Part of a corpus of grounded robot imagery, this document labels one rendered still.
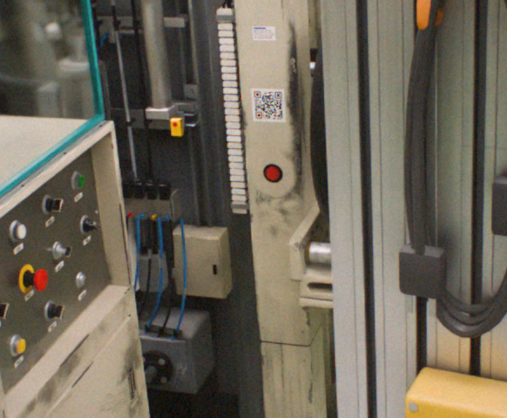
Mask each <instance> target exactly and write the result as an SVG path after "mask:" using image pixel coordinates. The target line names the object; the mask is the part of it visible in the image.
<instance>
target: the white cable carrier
mask: <svg viewBox="0 0 507 418"><path fill-rule="evenodd" d="M231 6H232V7H230V9H228V8H227V4H226V5H225V9H222V7H221V8H220V9H218V10H217V15H226V16H235V8H234V4H231ZM218 22H221V23H219V24H218V29H219V30H220V31H219V37H221V38H220V40H219V41H220V44H222V45H221V46H220V51H222V52H221V53H220V58H223V59H222V60H221V65H225V66H223V67H222V68H221V72H224V74H223V75H222V79H223V80H225V81H224V82H223V87H226V88H224V89H223V93H224V94H226V95H225V96H224V100H225V101H226V102H225V103H224V106H225V108H226V109H225V114H227V115H226V121H227V122H226V128H228V129H227V130H226V134H229V135H228V136H227V141H230V142H229V143H228V144H227V147H228V148H230V149H229V150H228V154H229V155H230V156H229V158H228V159H229V161H232V162H231V163H230V164H229V167H230V168H232V169H231V170H230V174H232V176H231V177H230V180H231V181H233V182H232V183H231V187H232V188H233V189H232V194H233V196H232V199H234V201H233V203H236V204H249V196H248V183H247V161H246V148H245V136H244V121H243V112H242V102H241V90H240V67H239V55H238V43H237V31H236V21H218ZM233 212H240V213H247V209H238V208H233Z"/></svg>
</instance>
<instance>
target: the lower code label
mask: <svg viewBox="0 0 507 418"><path fill-rule="evenodd" d="M251 91H252V103H253V121H271V122H286V117H285V103H284V90H273V89H251Z"/></svg>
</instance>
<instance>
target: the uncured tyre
mask: <svg viewBox="0 0 507 418"><path fill-rule="evenodd" d="M310 158H311V169H312V177H313V183H314V193H315V197H316V200H317V203H318V206H319V209H320V211H321V215H322V217H323V218H324V219H325V220H326V222H327V223H328V224H329V203H328V162H327V141H326V120H325V100H324V79H323V59H322V38H321V37H320V41H319V45H318V49H317V54H316V59H315V64H314V76H313V84H312V93H311V105H310ZM329 225H330V224H329Z"/></svg>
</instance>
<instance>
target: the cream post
mask: <svg viewBox="0 0 507 418"><path fill-rule="evenodd" d="M234 8H235V20H236V31H237V43H238V55H239V67H240V90H241V102H242V112H243V121H244V136H245V148H246V161H247V183H248V196H249V205H250V213H251V230H252V242H253V265H254V278H255V288H256V300H257V312H258V324H259V336H260V358H261V370H262V382H263V394H264V406H265V417H266V418H327V407H326V389H325V370H324V352H323V333H322V314H321V307H311V306H301V305H300V295H299V281H291V280H290V275H289V260H288V241H289V240H290V239H291V237H292V236H293V234H294V232H295V231H296V229H297V228H298V226H299V225H300V223H301V222H302V221H303V220H304V219H305V217H306V215H307V214H308V212H309V210H310V209H311V207H312V206H313V204H314V202H315V201H316V197H315V193H314V183H313V177H312V169H311V158H310V105H311V75H310V56H309V37H308V1H307V0H234ZM253 26H274V34H275V40H254V35H253ZM251 89H273V90H284V103H285V117H286V122H271V121H254V115H253V103H252V91H251ZM270 167H274V168H276V169H277V170H278V171H279V177H278V178H277V179H276V180H271V179H269V178H268V177H267V170H268V169H269V168H270Z"/></svg>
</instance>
